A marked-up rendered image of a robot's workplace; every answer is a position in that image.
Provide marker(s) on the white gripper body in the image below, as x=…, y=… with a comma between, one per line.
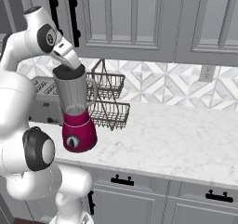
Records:
x=72, y=59

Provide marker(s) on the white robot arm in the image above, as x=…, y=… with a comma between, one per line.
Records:
x=18, y=103

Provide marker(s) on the black blender lid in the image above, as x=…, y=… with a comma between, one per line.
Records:
x=66, y=73

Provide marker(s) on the crimson blender with grey jar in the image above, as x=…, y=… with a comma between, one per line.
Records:
x=78, y=129

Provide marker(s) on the grey toaster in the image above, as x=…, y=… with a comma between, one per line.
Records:
x=43, y=105

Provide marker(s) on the grey drawer front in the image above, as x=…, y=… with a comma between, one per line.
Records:
x=145, y=184
x=192, y=192

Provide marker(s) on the grey base cupboard door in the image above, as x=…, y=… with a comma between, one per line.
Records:
x=127, y=209
x=201, y=215

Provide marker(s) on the white wall socket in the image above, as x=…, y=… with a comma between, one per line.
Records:
x=207, y=73

